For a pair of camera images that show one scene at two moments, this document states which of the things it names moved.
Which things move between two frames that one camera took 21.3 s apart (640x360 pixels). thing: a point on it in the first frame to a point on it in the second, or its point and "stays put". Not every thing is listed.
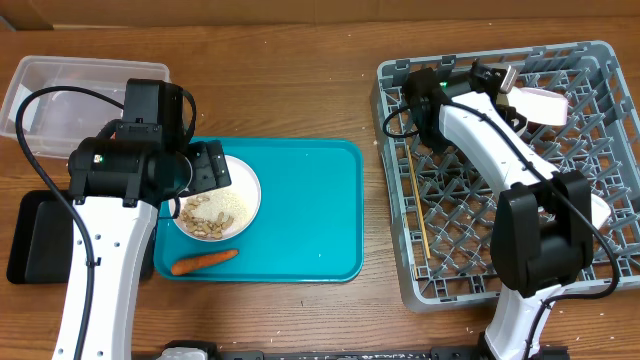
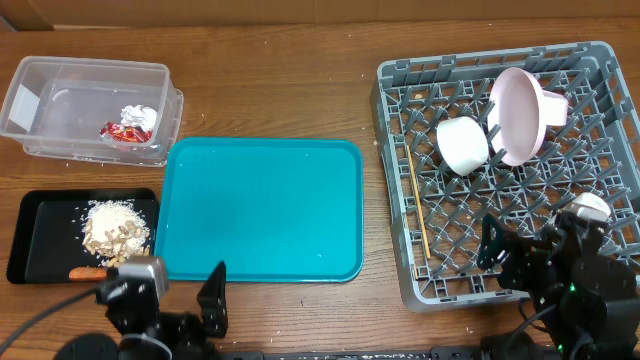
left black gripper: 209,164 to 211,309
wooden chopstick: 418,203 stays put
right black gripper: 509,115 to 519,260
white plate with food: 222,213 to 517,115
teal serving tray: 309,226 stays put
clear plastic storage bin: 52,121 stays put
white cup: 600,210 stays put
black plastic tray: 39,249 stays put
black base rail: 452,352 stays put
